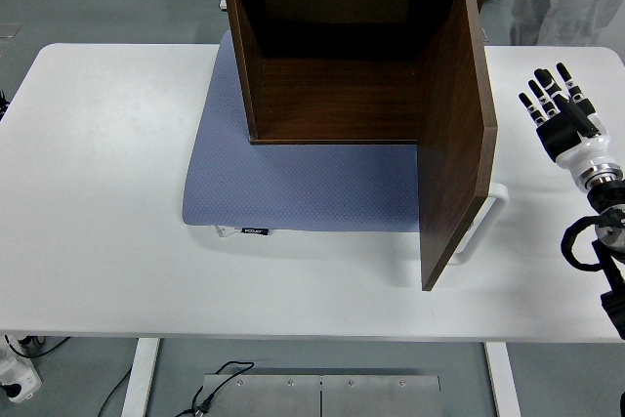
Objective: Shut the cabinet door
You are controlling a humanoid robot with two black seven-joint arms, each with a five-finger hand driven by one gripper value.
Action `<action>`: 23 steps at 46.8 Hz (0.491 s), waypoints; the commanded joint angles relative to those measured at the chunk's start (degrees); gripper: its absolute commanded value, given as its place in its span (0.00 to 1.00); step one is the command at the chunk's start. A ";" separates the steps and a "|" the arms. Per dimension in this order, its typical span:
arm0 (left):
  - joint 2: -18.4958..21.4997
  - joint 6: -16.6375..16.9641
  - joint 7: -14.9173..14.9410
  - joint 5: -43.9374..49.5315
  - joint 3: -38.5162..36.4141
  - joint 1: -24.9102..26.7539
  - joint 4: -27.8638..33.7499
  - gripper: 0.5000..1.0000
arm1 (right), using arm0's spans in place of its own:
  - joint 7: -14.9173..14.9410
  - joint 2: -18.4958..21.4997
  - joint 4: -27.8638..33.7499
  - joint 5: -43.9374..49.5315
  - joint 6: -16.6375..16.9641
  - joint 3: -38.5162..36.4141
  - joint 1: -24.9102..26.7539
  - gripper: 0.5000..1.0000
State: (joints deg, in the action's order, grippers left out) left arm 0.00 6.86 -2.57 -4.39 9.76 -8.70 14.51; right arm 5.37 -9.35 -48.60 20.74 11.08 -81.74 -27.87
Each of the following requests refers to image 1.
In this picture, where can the white mat tag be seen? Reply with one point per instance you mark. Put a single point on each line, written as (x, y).
(225, 231)

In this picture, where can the white table leg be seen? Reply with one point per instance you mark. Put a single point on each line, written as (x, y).
(139, 378)
(503, 378)

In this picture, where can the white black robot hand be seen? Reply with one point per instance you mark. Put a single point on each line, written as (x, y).
(581, 151)

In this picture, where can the white power strip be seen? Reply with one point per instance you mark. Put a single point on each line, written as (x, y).
(19, 383)

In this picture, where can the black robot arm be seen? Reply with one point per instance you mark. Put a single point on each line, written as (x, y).
(605, 192)

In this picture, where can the black mat label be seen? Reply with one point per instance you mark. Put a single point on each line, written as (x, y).
(255, 231)

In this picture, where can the brown wooden cabinet door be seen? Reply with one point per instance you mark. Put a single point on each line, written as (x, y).
(454, 143)

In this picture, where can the blue textured mat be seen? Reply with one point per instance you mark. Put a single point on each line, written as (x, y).
(293, 182)

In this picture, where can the grey metal plate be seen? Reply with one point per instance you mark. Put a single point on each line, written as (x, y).
(293, 397)

